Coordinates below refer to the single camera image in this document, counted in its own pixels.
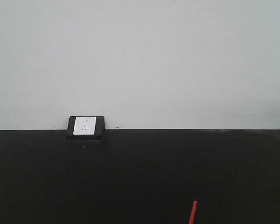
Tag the red stirring rod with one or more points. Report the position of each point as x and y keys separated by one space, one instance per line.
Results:
x=193 y=211

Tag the black socket mounting box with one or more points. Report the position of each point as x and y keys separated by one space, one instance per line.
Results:
x=99 y=130

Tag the white wall power socket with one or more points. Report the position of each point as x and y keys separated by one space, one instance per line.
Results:
x=84 y=126

